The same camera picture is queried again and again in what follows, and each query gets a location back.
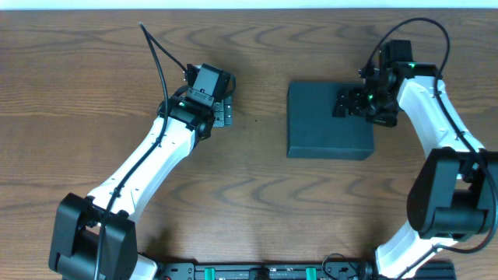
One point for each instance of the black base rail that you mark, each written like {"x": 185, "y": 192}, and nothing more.
{"x": 331, "y": 270}

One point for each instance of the black box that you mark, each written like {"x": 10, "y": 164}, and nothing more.
{"x": 313, "y": 132}

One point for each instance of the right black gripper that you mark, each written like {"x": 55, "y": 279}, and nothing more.
{"x": 348, "y": 103}

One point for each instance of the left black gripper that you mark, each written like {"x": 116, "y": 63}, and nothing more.
{"x": 224, "y": 113}

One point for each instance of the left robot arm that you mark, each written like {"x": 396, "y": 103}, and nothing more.
{"x": 94, "y": 237}

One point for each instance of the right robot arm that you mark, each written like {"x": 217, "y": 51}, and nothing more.
{"x": 454, "y": 196}

